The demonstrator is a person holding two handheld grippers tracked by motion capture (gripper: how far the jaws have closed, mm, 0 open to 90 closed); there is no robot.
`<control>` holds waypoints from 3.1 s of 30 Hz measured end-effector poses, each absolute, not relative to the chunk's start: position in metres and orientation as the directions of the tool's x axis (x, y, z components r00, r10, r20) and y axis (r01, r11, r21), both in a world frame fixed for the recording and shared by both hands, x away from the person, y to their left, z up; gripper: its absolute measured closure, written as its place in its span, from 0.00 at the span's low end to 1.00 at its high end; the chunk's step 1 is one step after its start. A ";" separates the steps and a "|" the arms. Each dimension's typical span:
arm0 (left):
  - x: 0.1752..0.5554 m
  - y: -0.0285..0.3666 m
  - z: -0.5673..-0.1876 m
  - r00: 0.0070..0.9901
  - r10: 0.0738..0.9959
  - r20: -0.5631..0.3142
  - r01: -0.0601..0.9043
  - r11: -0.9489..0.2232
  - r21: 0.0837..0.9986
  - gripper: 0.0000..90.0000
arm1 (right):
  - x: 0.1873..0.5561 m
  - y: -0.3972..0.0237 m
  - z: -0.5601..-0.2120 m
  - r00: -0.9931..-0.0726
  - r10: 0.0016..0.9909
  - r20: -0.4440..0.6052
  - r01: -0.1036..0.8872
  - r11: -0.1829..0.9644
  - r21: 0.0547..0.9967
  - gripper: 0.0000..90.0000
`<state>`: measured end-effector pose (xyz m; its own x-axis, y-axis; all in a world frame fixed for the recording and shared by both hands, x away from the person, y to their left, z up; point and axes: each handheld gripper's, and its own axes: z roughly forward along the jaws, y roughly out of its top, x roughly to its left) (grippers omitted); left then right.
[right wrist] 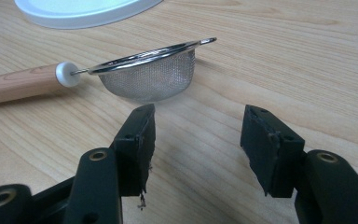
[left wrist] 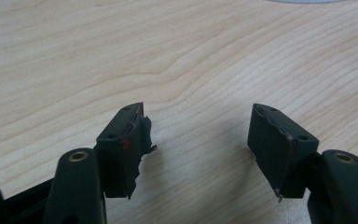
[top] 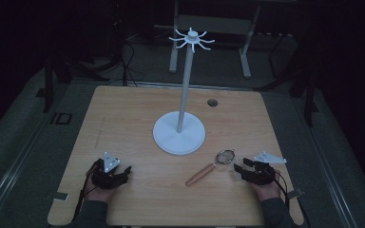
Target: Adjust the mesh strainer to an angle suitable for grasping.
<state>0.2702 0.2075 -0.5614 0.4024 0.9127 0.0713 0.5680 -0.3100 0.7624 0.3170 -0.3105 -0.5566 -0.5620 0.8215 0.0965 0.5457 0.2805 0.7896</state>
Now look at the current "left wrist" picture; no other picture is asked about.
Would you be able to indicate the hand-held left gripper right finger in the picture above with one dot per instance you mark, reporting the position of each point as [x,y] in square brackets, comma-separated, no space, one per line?
[275,152]

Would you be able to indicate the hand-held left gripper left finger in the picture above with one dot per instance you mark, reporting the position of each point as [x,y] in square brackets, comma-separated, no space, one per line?
[115,161]

